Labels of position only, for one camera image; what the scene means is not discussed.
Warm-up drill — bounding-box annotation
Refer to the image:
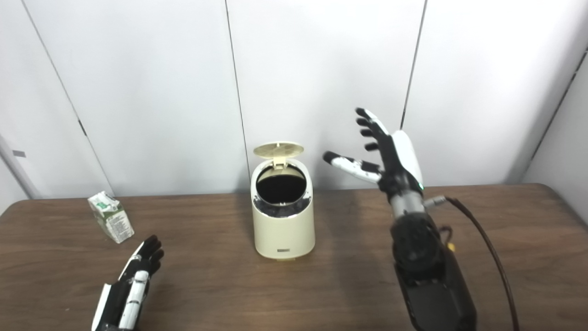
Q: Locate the white green milk carton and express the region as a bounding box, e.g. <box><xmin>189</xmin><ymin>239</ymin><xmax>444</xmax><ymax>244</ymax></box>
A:
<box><xmin>88</xmin><ymin>191</ymin><xmax>135</xmax><ymax>244</ymax></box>

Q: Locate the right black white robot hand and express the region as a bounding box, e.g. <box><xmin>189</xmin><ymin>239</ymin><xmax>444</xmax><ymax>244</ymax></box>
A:
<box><xmin>322</xmin><ymin>108</ymin><xmax>424</xmax><ymax>203</ymax></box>

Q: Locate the cream-colored bin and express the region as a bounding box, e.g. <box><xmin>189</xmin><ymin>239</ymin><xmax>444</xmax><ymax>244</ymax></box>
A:
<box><xmin>250</xmin><ymin>142</ymin><xmax>316</xmax><ymax>261</ymax></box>

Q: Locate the cream round bin lid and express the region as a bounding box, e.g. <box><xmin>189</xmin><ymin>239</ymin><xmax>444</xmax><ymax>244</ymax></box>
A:
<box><xmin>253</xmin><ymin>142</ymin><xmax>305</xmax><ymax>168</ymax></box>

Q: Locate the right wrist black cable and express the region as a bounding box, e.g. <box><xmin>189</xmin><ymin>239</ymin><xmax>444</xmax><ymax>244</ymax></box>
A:
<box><xmin>425</xmin><ymin>195</ymin><xmax>520</xmax><ymax>331</ymax></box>

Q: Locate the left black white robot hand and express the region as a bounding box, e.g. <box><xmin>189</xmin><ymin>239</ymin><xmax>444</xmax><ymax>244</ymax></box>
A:
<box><xmin>91</xmin><ymin>235</ymin><xmax>164</xmax><ymax>331</ymax></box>

